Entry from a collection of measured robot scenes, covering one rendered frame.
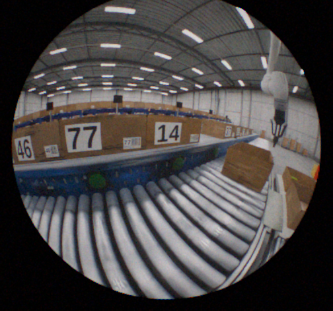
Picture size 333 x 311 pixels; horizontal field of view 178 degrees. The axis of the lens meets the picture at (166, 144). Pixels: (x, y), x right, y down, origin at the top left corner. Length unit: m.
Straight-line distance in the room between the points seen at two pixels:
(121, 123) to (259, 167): 0.68
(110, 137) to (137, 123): 0.13
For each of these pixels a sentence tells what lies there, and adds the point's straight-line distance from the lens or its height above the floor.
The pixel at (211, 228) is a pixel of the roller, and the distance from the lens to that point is 0.37.
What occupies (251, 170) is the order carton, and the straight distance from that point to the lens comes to 0.59.
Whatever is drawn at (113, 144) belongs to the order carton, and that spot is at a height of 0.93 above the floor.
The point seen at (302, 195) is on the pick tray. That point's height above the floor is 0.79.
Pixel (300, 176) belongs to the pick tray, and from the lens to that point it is 1.13.
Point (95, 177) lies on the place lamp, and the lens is 0.41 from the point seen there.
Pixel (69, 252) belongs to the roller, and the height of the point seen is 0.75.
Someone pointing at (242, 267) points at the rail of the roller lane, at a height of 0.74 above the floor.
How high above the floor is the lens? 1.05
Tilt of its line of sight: 17 degrees down
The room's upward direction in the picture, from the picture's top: 4 degrees clockwise
